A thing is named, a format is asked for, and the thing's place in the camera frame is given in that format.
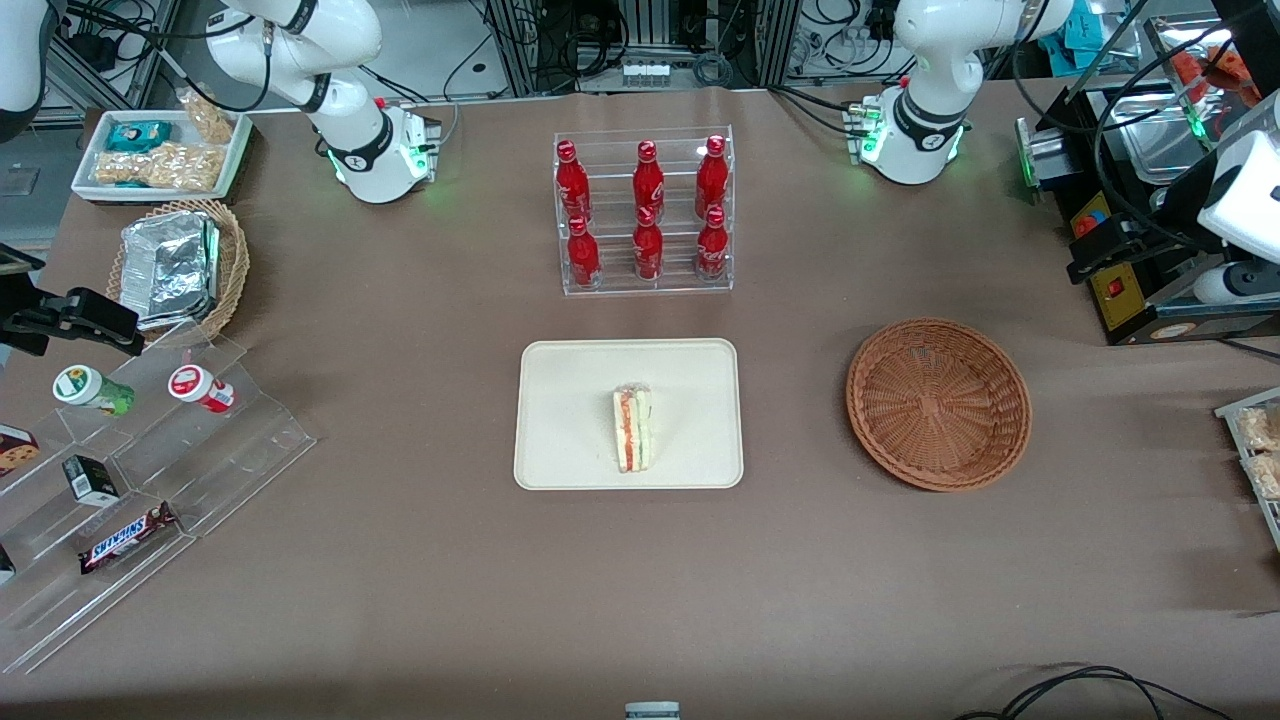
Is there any small clear nut bag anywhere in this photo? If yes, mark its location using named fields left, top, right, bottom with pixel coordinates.
left=178, top=88, right=237, bottom=145

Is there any silver foil package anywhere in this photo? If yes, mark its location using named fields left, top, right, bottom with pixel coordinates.
left=119, top=211, right=222, bottom=332

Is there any clear acrylic bottle rack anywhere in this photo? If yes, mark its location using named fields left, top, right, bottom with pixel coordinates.
left=553, top=125, right=735, bottom=297

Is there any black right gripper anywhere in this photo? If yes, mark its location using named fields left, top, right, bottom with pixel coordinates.
left=0, top=285, right=147, bottom=358

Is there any Snickers chocolate bar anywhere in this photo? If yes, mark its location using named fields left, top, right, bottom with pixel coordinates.
left=78, top=501, right=180, bottom=576

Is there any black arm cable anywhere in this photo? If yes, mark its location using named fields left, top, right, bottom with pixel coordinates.
left=1008, top=0, right=1241, bottom=251

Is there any black machine with yellow panel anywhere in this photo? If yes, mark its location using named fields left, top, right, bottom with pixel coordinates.
left=1018, top=78, right=1280, bottom=347

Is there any teal snack packet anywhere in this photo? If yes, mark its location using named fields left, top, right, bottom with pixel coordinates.
left=105, top=120, right=173, bottom=154

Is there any cream plastic tray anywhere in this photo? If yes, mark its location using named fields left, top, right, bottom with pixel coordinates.
left=513, top=338, right=745, bottom=491

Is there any red cola bottle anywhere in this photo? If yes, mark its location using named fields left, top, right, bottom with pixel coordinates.
left=695, top=135, right=729, bottom=213
left=555, top=140, right=592, bottom=225
left=633, top=206, right=665, bottom=283
left=632, top=140, right=666, bottom=216
left=697, top=205, right=730, bottom=283
left=567, top=216, right=602, bottom=291

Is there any tray with pastries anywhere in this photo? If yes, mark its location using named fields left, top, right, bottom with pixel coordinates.
left=1214, top=385, right=1280, bottom=553

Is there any green lidded cup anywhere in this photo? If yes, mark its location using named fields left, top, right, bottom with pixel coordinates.
left=52, top=364, right=137, bottom=418

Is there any brown cookie box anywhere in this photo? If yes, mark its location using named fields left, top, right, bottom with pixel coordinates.
left=0, top=424, right=42, bottom=479

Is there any small black box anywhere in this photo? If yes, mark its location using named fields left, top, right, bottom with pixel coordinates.
left=61, top=454, right=122, bottom=507

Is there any black floor cable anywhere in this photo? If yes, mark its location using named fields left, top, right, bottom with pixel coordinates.
left=953, top=664, right=1237, bottom=720

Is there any shiny metal pan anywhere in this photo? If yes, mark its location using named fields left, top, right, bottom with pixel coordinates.
left=1090, top=88, right=1219, bottom=183

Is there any white rectangular snack tray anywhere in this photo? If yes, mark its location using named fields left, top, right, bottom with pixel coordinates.
left=70, top=109, right=255, bottom=205

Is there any light tan wicker basket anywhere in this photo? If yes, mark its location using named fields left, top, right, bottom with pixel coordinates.
left=106, top=198, right=251, bottom=347

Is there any large clear nut bag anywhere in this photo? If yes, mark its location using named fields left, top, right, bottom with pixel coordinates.
left=92, top=142, right=224, bottom=192

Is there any brown wicker basket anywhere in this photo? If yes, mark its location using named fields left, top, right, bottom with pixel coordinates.
left=846, top=317, right=1033, bottom=493

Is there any triangle sandwich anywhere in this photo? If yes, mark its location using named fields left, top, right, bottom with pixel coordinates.
left=611, top=384, right=654, bottom=475

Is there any red lidded cup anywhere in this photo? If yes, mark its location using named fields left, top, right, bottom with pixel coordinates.
left=167, top=364, right=238, bottom=415

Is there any clear acrylic stepped display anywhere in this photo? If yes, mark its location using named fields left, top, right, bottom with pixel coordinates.
left=0, top=320, right=319, bottom=677

